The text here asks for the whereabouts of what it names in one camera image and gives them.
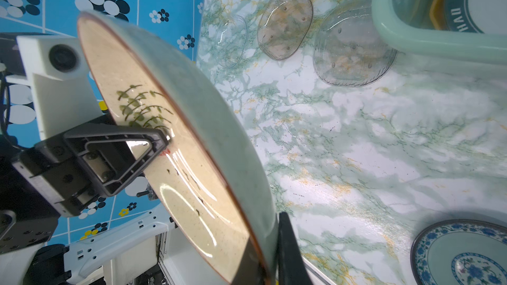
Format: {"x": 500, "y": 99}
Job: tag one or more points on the brownish clear glass plate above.
{"x": 283, "y": 26}

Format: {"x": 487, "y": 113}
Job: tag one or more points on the light green plastic bin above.
{"x": 405, "y": 25}

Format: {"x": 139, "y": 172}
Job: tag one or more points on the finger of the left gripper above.
{"x": 113, "y": 156}

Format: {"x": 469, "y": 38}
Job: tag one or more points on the blue patterned plate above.
{"x": 460, "y": 252}

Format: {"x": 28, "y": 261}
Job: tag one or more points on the greenish clear glass plate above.
{"x": 348, "y": 50}

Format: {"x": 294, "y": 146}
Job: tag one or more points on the beige bamboo pattern plate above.
{"x": 209, "y": 178}

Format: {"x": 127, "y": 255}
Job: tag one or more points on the yellow polka dot plate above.
{"x": 437, "y": 15}

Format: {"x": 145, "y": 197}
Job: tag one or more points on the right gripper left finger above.
{"x": 250, "y": 271}

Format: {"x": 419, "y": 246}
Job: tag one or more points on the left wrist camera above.
{"x": 57, "y": 73}

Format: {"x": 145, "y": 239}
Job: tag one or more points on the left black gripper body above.
{"x": 45, "y": 182}

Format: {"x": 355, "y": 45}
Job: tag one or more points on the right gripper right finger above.
{"x": 291, "y": 268}

